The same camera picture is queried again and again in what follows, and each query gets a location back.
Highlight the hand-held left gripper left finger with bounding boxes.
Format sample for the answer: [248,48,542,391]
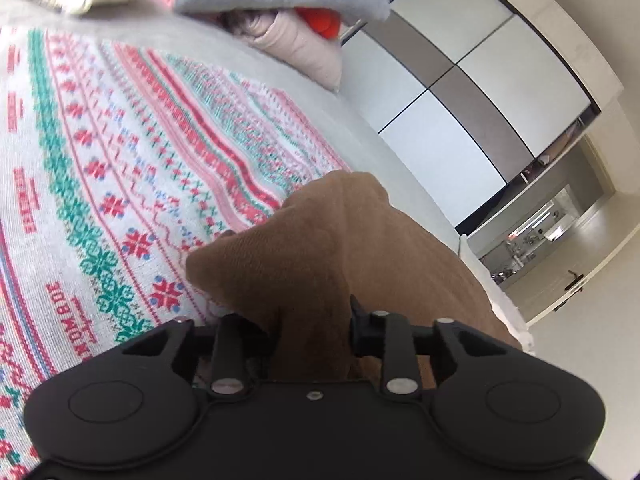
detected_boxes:
[122,313,252,397]

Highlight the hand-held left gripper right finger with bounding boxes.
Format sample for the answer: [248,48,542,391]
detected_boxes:
[349,294,522,400]

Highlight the brown cloth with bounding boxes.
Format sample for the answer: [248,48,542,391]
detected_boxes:
[185,170,523,396]

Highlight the open closet shelves with clothes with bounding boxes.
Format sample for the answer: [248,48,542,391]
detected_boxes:
[515,110,601,183]

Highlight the bed with grey sheet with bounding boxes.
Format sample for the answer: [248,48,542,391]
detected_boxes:
[0,0,537,361]

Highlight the pink green patterned knit blanket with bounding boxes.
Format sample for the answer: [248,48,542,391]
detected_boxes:
[0,25,352,480]

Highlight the cream room door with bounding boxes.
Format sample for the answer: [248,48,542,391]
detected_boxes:
[517,200,623,327]

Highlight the white grey sliding-door wardrobe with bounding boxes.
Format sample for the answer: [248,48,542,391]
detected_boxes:
[339,0,627,237]

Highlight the pale pink pillow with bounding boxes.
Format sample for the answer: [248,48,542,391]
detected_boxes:
[220,10,344,92]

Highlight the orange plush toy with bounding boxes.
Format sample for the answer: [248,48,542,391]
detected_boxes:
[294,6,344,41]

